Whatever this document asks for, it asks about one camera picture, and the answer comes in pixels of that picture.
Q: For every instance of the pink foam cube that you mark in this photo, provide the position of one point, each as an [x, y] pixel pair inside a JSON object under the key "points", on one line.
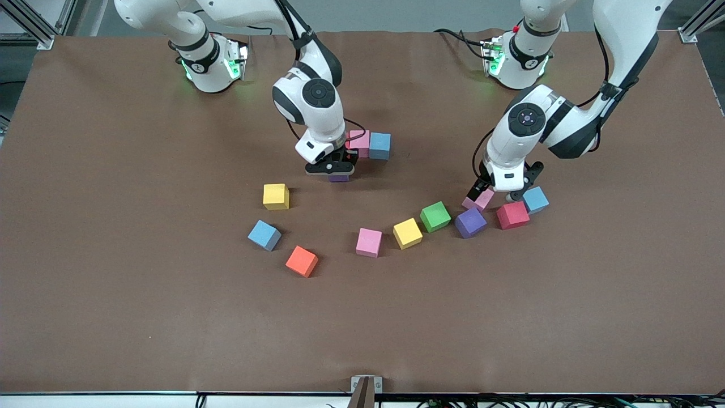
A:
{"points": [[361, 140], [369, 242], [481, 201]]}

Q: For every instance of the green foam cube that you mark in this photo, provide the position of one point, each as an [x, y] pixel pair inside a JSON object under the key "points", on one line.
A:
{"points": [[435, 216]]}

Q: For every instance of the purple foam cube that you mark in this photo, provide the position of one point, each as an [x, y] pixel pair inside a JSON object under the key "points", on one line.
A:
{"points": [[338, 178], [470, 222]]}

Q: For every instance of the yellow foam cube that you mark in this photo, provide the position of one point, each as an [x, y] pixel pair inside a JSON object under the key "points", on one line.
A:
{"points": [[408, 233], [276, 196]]}

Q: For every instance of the orange foam cube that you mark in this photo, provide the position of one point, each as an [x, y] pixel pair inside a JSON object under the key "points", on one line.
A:
{"points": [[302, 261]]}

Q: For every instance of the brown table mat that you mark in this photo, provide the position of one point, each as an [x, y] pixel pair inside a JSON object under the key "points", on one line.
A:
{"points": [[170, 317]]}

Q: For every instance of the aluminium frame post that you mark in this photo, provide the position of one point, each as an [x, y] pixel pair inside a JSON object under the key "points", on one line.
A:
{"points": [[34, 28], [694, 28]]}

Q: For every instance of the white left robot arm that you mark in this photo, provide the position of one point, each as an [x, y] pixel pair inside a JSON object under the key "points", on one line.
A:
{"points": [[566, 122]]}

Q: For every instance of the blue foam cube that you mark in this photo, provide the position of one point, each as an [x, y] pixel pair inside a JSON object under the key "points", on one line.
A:
{"points": [[264, 235], [536, 200], [380, 145]]}

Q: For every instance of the red foam cube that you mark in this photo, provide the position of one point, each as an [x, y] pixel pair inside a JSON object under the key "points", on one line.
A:
{"points": [[513, 216]]}

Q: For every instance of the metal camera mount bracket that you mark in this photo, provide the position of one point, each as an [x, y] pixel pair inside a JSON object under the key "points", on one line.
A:
{"points": [[365, 391]]}

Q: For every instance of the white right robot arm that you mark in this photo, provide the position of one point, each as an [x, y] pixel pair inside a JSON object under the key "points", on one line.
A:
{"points": [[317, 107]]}

